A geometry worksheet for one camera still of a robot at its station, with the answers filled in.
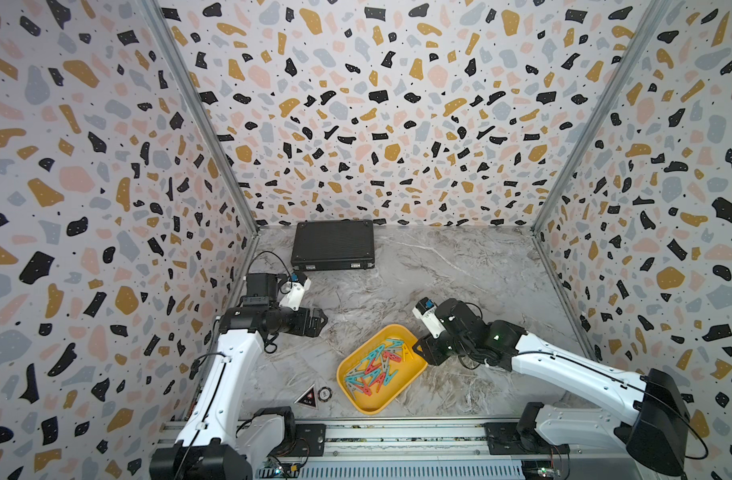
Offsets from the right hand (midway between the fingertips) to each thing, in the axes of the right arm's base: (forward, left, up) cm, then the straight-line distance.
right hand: (417, 346), depth 77 cm
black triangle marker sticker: (-10, +29, -12) cm, 33 cm away
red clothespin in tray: (-1, +12, -12) cm, 17 cm away
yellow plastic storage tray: (-2, +2, -13) cm, 13 cm away
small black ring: (-9, +25, -12) cm, 29 cm away
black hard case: (+45, +30, -11) cm, 55 cm away
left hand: (+6, +28, +4) cm, 29 cm away
